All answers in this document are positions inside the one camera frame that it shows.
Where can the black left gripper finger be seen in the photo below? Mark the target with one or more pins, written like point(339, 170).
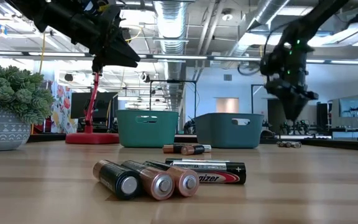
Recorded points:
point(126, 48)
point(113, 59)

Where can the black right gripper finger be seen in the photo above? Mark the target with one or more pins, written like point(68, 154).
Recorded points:
point(297, 107)
point(288, 107)

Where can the black and silver AA battery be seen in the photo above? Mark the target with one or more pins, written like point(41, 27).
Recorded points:
point(222, 175)
point(207, 148)
point(280, 144)
point(197, 160)

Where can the dark blue-grey plastic bin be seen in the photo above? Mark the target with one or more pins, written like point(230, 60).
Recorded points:
point(228, 135)

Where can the teal plastic bin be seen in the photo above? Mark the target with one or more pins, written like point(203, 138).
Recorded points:
point(148, 133)

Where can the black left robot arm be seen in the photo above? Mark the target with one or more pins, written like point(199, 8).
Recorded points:
point(51, 15)

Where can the background robot arms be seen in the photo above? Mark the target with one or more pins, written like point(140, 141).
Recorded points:
point(300, 127)

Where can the black cabinet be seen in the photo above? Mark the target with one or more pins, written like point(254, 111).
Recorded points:
point(323, 116)

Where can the black computer monitor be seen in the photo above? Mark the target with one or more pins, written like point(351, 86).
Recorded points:
point(107, 105)

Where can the long ceiling light strip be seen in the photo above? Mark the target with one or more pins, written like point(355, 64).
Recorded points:
point(179, 57)

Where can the orange door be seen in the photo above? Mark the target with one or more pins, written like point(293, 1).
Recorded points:
point(227, 105)

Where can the floral pattern banner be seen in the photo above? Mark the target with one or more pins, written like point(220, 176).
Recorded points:
point(61, 105)

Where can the red desk lamp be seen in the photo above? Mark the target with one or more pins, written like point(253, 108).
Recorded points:
point(92, 138)

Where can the round ceiling fixture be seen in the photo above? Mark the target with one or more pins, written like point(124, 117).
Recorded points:
point(227, 16)

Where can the succulent in grey patterned pot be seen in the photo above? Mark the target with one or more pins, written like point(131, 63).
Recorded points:
point(11, 90)

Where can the black background stand frame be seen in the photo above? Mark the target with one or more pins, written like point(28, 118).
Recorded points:
point(252, 99)

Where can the corrugated silver air duct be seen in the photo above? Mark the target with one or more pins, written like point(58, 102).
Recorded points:
point(171, 31)

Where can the wall-mounted screen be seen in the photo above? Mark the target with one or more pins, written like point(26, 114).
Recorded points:
point(351, 107)

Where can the wall air vent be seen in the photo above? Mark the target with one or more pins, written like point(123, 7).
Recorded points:
point(227, 77)

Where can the smooth silver air duct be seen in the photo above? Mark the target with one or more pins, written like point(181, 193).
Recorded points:
point(259, 15)

